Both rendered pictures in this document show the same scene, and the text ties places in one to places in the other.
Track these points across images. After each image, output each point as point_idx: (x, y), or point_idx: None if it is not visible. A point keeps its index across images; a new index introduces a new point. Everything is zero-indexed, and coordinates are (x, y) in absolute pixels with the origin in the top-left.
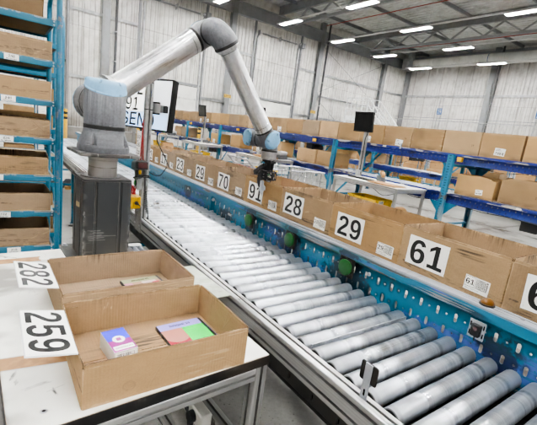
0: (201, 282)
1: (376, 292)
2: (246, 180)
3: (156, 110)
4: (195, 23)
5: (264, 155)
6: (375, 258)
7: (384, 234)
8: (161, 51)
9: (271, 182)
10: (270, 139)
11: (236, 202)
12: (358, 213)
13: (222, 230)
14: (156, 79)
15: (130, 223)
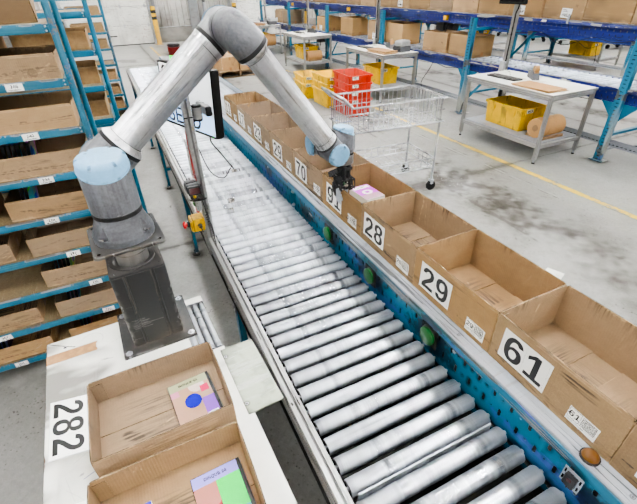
0: (255, 375)
1: (462, 373)
2: (323, 178)
3: (196, 116)
4: (206, 13)
5: None
6: (461, 339)
7: (475, 312)
8: (166, 79)
9: (356, 172)
10: (335, 157)
11: (314, 207)
12: (445, 274)
13: (297, 250)
14: (171, 114)
15: None
